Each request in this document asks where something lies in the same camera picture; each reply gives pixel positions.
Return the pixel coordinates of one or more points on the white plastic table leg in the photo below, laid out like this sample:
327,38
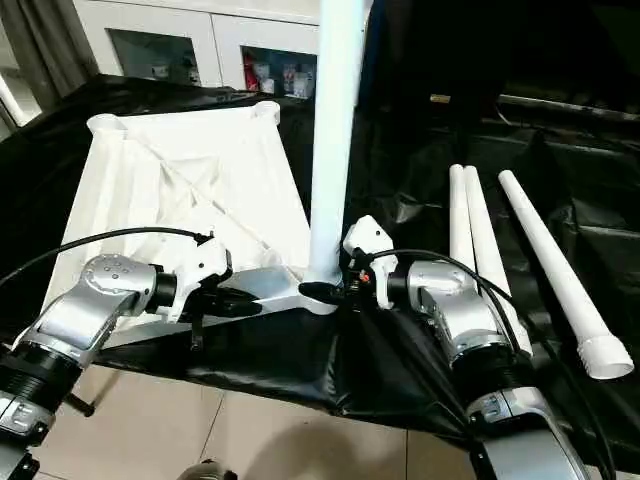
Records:
482,225
550,260
332,150
456,210

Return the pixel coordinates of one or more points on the white plastic table top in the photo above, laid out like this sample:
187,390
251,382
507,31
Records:
175,150

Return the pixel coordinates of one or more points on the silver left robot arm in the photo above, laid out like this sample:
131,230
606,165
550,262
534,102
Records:
110,280

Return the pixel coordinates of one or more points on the black table mat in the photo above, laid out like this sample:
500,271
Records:
280,360

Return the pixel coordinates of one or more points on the black stand leg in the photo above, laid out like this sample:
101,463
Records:
85,407

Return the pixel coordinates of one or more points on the dark robot foot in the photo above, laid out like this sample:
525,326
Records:
210,472

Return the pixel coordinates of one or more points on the white glass-door cabinet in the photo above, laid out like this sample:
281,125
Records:
220,30

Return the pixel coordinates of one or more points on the white framed glass door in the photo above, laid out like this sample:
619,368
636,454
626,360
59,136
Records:
9,100

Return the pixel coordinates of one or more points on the grey curtain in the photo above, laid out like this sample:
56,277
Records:
45,50

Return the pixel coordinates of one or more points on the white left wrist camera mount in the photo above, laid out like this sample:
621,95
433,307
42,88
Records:
205,255

